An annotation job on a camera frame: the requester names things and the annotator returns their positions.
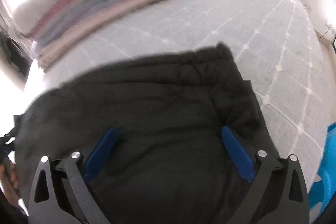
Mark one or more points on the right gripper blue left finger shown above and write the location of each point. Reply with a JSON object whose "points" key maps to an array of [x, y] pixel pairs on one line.
{"points": [[96, 160]]}

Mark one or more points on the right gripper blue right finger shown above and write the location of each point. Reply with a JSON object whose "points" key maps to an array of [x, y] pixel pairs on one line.
{"points": [[237, 153]]}

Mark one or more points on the black puffer jacket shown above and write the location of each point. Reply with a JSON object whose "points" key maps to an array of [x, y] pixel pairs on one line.
{"points": [[168, 164]]}

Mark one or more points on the dark clothes hanging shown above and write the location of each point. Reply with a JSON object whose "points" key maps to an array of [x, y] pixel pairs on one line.
{"points": [[14, 55]]}

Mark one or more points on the person's left hand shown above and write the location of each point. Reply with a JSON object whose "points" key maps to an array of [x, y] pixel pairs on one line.
{"points": [[10, 183]]}

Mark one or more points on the blue plastic stool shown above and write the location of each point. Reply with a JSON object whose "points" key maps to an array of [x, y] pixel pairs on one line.
{"points": [[323, 190]]}

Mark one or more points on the beige folded blanket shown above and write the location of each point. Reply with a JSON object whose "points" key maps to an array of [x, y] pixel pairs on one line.
{"points": [[56, 49]]}

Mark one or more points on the grey checked bedspread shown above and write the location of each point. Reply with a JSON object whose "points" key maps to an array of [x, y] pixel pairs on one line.
{"points": [[274, 45]]}

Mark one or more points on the blue-grey folded blanket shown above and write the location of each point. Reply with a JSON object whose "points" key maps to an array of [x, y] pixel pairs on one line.
{"points": [[74, 14]]}

